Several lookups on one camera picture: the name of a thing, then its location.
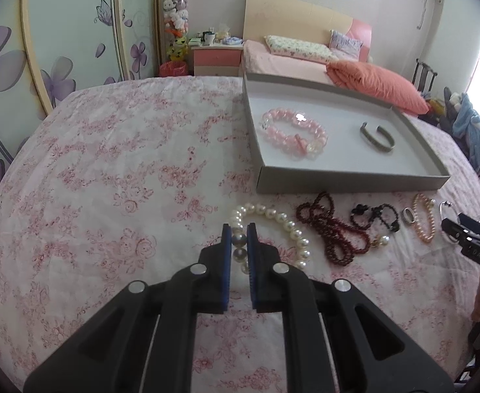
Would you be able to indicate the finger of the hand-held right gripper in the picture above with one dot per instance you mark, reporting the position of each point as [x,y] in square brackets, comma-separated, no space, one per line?
[460,235]
[479,224]

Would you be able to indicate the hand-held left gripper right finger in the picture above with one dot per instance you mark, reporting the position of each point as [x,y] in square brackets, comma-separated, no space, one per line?
[253,270]

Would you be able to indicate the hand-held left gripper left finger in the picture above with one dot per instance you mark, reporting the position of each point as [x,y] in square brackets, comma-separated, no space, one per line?
[226,270]

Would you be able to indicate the silver bangle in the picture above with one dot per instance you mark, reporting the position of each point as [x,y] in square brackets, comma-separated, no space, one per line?
[441,213]

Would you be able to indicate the white cardboard box tray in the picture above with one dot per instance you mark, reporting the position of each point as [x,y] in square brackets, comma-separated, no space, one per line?
[338,151]

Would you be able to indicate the blue plush robe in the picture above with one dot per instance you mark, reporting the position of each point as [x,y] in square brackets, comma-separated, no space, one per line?
[471,127]

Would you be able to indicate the dark office chair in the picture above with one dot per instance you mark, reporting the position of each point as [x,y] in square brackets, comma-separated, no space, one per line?
[449,106]

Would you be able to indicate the yellow plush toy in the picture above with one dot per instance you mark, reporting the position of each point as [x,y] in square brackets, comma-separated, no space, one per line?
[438,108]

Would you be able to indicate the dark wooden chair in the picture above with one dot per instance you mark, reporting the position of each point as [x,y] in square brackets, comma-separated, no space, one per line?
[424,75]

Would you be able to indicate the folded pink quilt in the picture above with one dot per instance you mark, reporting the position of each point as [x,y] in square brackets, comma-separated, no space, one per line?
[375,84]

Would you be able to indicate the trash bin with red bag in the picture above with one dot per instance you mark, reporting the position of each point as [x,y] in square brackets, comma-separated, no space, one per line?
[173,69]

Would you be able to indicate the bed with pink sheet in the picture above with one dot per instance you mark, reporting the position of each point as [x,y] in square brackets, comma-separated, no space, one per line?
[280,63]

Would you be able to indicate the pink and cream nightstand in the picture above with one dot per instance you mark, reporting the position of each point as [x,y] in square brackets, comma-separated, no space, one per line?
[215,59]

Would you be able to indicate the small lilac pillow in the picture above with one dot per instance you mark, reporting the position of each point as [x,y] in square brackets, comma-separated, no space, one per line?
[346,43]

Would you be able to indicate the floral pillow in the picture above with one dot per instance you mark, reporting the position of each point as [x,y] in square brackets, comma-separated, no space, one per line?
[297,48]

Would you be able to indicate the beige and pink headboard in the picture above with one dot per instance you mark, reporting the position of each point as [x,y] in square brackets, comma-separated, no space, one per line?
[289,18]

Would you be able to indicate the clear tube of plush toys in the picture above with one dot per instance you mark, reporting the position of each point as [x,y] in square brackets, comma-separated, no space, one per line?
[176,20]

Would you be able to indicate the flower print sliding wardrobe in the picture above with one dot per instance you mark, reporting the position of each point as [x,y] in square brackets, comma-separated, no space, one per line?
[60,49]

